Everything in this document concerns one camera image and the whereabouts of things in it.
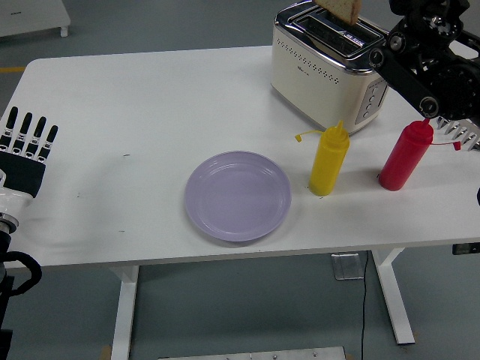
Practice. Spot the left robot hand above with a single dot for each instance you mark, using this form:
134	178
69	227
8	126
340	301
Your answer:
21	174

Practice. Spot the purple plate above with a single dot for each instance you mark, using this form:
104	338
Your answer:
238	197

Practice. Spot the cream and chrome toaster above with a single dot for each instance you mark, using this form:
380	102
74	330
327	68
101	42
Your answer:
311	82

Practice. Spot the bread slice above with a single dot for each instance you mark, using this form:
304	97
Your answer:
341	9

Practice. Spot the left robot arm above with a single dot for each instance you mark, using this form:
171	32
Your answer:
6	224

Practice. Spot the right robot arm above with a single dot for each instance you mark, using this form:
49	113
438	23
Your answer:
405	80

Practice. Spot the small metal floor plate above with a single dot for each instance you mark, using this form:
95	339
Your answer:
347	267

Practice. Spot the white background furniture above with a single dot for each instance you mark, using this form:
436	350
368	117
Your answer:
33	17

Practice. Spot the white table leg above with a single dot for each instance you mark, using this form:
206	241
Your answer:
123	318
393	300

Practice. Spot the yellow squeeze bottle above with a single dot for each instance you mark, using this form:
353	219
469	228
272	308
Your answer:
328	165

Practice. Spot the red squeeze bottle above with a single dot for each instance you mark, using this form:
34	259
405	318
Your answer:
401	161

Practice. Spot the metal toast rack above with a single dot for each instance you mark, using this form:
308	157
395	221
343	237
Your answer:
463	135

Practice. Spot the black table control panel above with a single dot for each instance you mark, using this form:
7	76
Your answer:
465	248

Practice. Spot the wide metal base plate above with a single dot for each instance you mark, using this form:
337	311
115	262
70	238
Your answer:
251	353

